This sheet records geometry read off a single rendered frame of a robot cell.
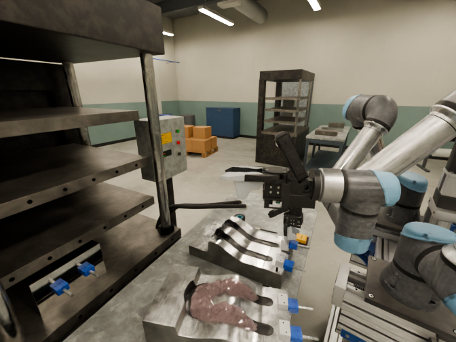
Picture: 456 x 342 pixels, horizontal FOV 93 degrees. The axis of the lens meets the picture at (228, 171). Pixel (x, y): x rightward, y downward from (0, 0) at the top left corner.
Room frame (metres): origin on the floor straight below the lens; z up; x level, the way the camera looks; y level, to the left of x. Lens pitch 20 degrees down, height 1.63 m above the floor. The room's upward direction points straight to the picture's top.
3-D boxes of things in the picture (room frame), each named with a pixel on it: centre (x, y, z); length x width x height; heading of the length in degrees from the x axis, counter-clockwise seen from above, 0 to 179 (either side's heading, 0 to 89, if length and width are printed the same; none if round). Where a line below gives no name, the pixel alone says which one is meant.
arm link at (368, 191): (0.42, -0.29, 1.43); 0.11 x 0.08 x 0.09; 81
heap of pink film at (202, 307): (0.59, 0.01, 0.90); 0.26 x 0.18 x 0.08; 80
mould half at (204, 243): (0.94, -0.07, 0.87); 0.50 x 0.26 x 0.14; 62
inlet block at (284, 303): (0.60, -0.26, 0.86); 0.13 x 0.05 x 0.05; 80
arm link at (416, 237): (0.51, -0.57, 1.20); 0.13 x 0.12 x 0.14; 171
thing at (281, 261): (0.76, -0.28, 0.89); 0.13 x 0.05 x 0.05; 62
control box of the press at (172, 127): (1.46, 0.45, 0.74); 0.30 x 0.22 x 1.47; 152
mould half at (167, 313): (0.59, 0.02, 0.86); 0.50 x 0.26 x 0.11; 80
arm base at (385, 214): (0.92, -0.86, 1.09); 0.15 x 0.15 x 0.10
